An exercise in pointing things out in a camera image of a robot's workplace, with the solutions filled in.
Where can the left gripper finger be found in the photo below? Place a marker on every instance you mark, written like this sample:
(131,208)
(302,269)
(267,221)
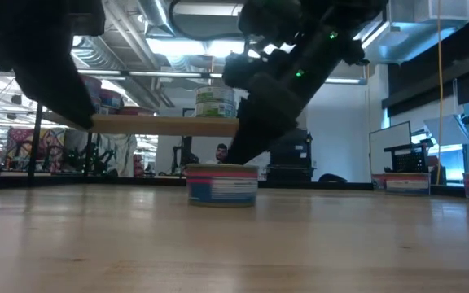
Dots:
(59,93)

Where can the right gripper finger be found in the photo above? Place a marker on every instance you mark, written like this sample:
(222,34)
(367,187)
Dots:
(267,136)
(244,122)

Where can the green tuna can plain lid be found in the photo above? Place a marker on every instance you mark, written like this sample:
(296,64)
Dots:
(215,94)
(215,110)

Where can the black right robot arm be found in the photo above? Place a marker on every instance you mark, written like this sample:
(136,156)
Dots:
(320,24)

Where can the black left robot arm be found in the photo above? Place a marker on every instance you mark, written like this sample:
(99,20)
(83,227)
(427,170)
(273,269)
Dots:
(35,12)

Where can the black-framed wooden shelf riser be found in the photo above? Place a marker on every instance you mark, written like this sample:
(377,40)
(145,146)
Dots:
(157,126)

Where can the black equipment cabinet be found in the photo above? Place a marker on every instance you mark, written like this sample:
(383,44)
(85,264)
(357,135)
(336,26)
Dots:
(295,154)

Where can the person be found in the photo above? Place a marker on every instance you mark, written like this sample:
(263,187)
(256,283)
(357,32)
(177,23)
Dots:
(221,151)

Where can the colourful patterned fabric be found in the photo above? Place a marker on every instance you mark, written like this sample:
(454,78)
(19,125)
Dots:
(51,142)

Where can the ceiling light tube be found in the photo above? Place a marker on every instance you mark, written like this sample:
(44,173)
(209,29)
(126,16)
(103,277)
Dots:
(104,72)
(346,81)
(165,74)

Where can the black background robot arms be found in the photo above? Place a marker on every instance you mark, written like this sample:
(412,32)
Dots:
(92,160)
(185,154)

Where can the black rounded object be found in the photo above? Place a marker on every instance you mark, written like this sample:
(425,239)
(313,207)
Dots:
(332,178)

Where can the white hanging cloth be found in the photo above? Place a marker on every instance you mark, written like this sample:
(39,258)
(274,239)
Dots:
(116,150)

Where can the white board panel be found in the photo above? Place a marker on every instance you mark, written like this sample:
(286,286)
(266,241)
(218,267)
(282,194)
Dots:
(381,138)

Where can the black perforated crate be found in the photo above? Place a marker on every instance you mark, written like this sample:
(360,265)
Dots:
(413,160)

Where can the white ceiling air unit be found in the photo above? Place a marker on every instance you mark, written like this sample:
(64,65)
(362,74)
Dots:
(422,32)

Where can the white angled panel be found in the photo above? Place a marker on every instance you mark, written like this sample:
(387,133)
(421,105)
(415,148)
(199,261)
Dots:
(446,130)

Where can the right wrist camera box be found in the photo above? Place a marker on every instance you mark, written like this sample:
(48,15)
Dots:
(238,71)

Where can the black aluminium table frame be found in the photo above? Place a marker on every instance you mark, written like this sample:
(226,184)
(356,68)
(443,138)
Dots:
(137,182)

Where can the small silver ventilation duct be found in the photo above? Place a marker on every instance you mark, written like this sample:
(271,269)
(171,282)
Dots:
(155,16)

